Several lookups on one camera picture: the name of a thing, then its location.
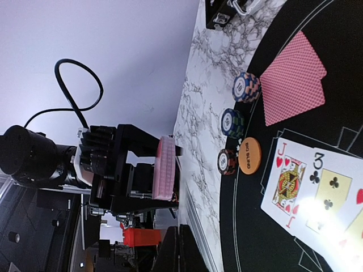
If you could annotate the white chip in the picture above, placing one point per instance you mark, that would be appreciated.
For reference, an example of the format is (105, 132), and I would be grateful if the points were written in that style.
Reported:
(246, 88)

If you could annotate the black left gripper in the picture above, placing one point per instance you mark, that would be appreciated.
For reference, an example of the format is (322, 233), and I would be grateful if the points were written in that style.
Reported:
(112, 195)

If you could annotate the green 50 chip stack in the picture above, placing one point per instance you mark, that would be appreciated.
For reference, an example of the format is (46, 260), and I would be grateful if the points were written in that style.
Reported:
(232, 123)

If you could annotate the red playing card deck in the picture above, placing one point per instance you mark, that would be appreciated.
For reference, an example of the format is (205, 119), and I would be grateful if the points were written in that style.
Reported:
(164, 169)

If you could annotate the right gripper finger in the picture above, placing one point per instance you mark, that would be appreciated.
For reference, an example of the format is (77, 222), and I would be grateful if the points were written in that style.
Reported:
(179, 252)

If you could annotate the red box in background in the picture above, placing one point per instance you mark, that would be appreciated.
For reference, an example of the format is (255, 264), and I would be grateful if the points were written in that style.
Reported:
(136, 237)

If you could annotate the orange big blind button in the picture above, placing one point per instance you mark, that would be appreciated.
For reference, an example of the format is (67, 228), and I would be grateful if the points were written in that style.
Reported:
(249, 156)

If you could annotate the round black poker mat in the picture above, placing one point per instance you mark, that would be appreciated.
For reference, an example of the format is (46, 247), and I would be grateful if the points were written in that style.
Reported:
(250, 239)

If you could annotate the red card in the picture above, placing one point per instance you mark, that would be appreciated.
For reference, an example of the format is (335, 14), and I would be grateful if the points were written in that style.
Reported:
(297, 61)
(283, 100)

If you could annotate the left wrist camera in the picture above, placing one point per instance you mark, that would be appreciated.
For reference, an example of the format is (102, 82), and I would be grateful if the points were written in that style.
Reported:
(96, 154)

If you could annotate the black poker chip case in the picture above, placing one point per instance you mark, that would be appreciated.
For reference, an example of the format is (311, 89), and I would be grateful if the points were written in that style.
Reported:
(223, 14)

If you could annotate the three of clubs card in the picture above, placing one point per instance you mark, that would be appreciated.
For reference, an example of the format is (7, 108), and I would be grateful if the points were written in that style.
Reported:
(335, 199)

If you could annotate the three of hearts card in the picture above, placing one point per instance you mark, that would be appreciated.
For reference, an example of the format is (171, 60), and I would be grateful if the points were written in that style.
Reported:
(343, 236)

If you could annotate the jack of hearts card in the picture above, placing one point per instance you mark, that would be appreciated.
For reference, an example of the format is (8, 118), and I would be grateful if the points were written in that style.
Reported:
(289, 165)

